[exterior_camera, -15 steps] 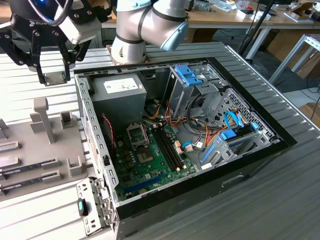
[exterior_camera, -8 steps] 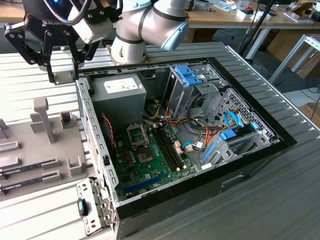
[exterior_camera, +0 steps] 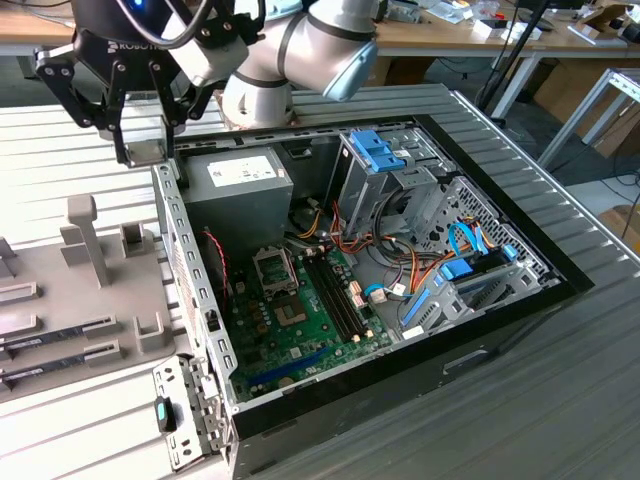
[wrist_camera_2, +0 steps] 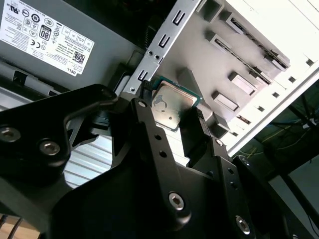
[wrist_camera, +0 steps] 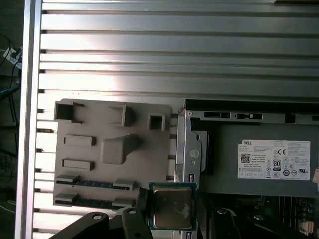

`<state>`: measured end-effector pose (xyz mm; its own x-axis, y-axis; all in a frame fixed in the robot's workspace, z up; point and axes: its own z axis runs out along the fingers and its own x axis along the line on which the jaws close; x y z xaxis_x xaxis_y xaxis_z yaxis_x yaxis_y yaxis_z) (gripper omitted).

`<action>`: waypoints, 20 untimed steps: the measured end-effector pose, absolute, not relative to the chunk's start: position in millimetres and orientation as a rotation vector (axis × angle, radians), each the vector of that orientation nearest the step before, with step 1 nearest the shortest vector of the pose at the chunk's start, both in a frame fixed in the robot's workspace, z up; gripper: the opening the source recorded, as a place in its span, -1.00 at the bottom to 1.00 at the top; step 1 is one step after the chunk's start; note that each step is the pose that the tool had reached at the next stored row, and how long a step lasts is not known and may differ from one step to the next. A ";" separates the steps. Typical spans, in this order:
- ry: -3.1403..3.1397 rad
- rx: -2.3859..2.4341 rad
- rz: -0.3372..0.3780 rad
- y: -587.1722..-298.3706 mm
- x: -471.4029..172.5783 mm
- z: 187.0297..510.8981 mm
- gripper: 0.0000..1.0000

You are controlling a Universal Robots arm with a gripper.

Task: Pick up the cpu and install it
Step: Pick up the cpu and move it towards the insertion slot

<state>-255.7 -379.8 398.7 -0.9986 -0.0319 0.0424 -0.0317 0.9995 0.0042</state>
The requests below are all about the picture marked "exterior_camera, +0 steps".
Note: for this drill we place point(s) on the blue plastic drive latch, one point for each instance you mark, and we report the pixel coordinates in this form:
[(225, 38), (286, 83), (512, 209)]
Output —
[(375, 150)]

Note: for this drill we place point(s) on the large cardboard box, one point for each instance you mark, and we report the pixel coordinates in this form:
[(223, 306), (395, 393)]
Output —
[(555, 85)]

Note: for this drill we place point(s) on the small cardboard box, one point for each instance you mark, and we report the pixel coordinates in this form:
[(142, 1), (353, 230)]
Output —
[(622, 220)]

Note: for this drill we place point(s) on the black case fan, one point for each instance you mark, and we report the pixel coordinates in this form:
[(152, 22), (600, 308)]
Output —
[(212, 270)]

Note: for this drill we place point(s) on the silver perforated drive cage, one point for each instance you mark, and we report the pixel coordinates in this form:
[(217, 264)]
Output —
[(500, 235)]

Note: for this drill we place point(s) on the RAM stick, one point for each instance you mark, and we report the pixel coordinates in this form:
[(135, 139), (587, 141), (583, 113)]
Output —
[(50, 367), (50, 337)]

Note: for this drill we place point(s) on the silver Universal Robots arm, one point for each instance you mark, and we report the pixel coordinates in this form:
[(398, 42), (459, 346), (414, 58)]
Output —
[(310, 45)]

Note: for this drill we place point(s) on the beige board connector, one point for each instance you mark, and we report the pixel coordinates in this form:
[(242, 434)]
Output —
[(357, 295)]

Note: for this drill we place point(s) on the wooden desk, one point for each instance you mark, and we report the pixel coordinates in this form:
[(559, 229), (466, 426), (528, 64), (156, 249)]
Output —
[(30, 30), (555, 42)]

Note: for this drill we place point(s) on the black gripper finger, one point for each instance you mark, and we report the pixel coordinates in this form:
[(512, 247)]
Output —
[(175, 90), (85, 90)]

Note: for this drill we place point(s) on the green motherboard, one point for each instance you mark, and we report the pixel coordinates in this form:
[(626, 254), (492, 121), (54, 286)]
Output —
[(310, 345)]

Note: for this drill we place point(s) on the silver CPU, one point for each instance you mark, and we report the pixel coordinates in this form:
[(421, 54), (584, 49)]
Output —
[(145, 155)]

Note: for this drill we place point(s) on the hard disk in blue carrier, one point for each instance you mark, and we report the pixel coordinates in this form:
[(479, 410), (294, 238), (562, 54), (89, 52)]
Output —
[(457, 270)]

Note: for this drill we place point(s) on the CPU socket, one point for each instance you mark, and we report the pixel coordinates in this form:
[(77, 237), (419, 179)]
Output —
[(289, 311)]

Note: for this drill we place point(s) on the blue expansion slot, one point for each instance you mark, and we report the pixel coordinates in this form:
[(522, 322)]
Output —
[(287, 367)]

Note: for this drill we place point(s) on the small white box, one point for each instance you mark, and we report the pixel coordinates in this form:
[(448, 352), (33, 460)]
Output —
[(487, 30)]

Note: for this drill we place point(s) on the open cardboard box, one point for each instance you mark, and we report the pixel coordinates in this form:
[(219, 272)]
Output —
[(602, 17)]

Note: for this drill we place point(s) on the gray parts rack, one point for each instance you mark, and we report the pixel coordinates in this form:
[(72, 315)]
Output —
[(75, 300)]

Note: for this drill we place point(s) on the blue plastic rail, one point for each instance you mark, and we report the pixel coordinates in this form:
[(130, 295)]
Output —
[(416, 306)]

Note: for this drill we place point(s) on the black stand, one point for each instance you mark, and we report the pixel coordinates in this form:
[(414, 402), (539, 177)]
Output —
[(523, 42)]

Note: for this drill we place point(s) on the gray power supply unit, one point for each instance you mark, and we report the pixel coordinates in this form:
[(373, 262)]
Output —
[(235, 210)]

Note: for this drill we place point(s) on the aluminium profile frame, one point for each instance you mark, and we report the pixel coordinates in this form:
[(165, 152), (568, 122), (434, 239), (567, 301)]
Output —
[(577, 115)]

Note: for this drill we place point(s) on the black PC case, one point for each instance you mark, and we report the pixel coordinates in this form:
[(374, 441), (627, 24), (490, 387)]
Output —
[(400, 400)]

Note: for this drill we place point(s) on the wrist camera with black bracket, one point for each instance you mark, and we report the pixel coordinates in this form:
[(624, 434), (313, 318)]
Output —
[(222, 62)]

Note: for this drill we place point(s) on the black RAM slot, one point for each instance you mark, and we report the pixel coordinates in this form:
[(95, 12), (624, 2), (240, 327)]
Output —
[(330, 300), (340, 299)]

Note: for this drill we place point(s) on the silver slot cover bracket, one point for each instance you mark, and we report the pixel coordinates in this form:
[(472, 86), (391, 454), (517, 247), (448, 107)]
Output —
[(170, 375)]

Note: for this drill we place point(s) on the black and blue latch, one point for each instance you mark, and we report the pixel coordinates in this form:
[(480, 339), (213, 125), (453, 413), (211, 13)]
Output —
[(161, 415)]

